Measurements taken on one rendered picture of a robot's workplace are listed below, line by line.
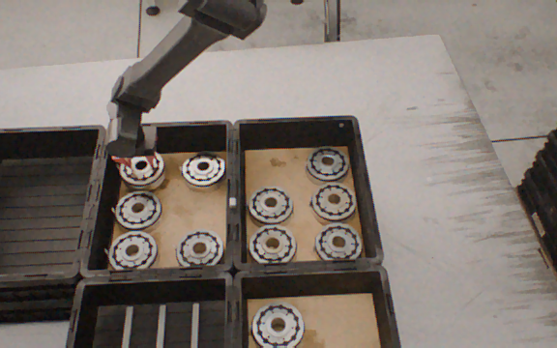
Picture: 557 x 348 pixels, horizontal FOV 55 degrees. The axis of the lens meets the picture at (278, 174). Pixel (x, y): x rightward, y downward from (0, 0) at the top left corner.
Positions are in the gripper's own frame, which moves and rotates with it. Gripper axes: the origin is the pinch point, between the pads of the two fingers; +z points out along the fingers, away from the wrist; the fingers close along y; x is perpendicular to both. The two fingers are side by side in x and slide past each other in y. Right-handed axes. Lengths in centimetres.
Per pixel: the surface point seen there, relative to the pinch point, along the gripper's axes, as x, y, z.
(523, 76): 116, 163, 90
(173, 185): -2.2, 6.7, 6.1
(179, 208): -9.0, 8.5, 6.1
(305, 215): -12.4, 37.7, 6.3
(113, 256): -22.4, -4.3, 3.2
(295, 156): 5.1, 36.7, 6.3
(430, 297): -29, 66, 20
